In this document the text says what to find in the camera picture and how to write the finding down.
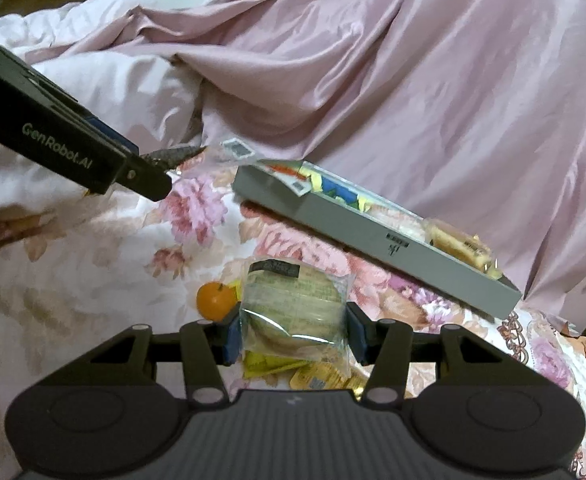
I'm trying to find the white duvet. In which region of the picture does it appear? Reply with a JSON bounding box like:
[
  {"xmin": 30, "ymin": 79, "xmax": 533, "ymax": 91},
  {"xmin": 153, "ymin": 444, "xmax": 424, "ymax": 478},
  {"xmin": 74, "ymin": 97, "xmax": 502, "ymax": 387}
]
[{"xmin": 0, "ymin": 0, "xmax": 210, "ymax": 172}]

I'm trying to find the person's left hand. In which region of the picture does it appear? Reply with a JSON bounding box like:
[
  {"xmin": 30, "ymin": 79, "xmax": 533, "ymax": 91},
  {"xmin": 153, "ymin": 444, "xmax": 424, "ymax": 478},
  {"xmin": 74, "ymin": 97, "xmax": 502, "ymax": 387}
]
[{"xmin": 0, "ymin": 211, "xmax": 57, "ymax": 259}]

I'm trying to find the clear-wrapped yellow cake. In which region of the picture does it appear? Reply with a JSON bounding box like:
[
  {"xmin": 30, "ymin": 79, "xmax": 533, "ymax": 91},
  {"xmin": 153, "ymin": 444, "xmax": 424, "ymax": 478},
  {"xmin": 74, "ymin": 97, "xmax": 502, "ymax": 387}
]
[{"xmin": 425, "ymin": 217, "xmax": 505, "ymax": 281}]

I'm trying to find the gold foil snack packet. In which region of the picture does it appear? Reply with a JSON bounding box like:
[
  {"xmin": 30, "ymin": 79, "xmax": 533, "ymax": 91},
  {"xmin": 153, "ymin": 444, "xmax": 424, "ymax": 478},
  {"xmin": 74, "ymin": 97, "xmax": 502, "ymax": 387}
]
[{"xmin": 289, "ymin": 360, "xmax": 369, "ymax": 401}]

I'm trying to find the yellow snack packet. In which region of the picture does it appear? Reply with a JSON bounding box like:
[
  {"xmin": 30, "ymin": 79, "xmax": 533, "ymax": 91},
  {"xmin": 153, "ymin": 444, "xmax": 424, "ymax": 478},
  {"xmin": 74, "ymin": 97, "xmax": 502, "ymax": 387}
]
[{"xmin": 243, "ymin": 349, "xmax": 302, "ymax": 381}]

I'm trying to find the yellow and blue lining paper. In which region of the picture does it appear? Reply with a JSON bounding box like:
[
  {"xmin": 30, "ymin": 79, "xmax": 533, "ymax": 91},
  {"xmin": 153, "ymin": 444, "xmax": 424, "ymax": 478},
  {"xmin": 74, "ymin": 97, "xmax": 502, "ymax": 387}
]
[{"xmin": 300, "ymin": 161, "xmax": 375, "ymax": 214}]

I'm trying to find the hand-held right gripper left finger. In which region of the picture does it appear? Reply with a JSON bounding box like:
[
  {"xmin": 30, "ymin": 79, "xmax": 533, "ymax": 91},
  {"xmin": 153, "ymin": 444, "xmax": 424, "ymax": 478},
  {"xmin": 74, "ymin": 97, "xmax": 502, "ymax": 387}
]
[{"xmin": 89, "ymin": 309, "xmax": 245, "ymax": 409}]

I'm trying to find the round rice cracker packet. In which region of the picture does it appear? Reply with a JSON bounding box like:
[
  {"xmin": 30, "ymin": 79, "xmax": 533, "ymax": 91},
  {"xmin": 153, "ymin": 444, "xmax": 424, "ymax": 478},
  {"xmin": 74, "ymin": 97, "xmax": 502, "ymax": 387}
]
[{"xmin": 370, "ymin": 204, "xmax": 432, "ymax": 244}]

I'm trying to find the round sandwich cake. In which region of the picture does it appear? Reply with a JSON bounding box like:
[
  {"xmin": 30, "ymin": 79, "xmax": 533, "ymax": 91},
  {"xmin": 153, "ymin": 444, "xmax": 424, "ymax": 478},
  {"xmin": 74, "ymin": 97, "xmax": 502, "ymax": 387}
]
[{"xmin": 237, "ymin": 258, "xmax": 357, "ymax": 376}]

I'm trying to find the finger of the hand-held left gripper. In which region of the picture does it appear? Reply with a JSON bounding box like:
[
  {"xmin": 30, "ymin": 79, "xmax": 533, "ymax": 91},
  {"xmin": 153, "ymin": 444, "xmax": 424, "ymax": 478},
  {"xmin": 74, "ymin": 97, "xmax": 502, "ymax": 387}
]
[
  {"xmin": 79, "ymin": 112, "xmax": 140, "ymax": 157},
  {"xmin": 117, "ymin": 151, "xmax": 173, "ymax": 203}
]

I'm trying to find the tangerine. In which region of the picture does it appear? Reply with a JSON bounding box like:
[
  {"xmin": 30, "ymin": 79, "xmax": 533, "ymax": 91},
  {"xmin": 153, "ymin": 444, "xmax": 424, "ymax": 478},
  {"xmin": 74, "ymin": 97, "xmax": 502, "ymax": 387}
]
[{"xmin": 195, "ymin": 281, "xmax": 239, "ymax": 322}]

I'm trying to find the grey cardboard box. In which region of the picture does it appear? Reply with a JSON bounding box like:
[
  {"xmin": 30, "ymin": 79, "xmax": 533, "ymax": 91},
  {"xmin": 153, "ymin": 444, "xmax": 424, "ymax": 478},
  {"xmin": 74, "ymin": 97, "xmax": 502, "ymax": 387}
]
[{"xmin": 232, "ymin": 157, "xmax": 524, "ymax": 322}]

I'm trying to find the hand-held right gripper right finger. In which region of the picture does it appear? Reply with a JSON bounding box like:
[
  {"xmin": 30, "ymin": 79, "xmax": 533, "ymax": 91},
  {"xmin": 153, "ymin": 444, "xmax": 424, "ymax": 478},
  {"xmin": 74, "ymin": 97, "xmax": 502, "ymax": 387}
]
[{"xmin": 344, "ymin": 302, "xmax": 508, "ymax": 407}]

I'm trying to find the orange-red snack packet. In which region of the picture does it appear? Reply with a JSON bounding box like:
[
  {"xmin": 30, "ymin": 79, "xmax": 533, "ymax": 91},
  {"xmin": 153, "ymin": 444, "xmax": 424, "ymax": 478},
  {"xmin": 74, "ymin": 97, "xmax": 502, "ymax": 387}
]
[{"xmin": 258, "ymin": 158, "xmax": 317, "ymax": 196}]

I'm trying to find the pink satin curtain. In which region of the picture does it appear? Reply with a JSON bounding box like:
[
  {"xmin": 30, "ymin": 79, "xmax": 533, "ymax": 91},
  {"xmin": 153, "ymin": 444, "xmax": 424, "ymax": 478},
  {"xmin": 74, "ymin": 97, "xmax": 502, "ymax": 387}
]
[{"xmin": 25, "ymin": 0, "xmax": 586, "ymax": 322}]

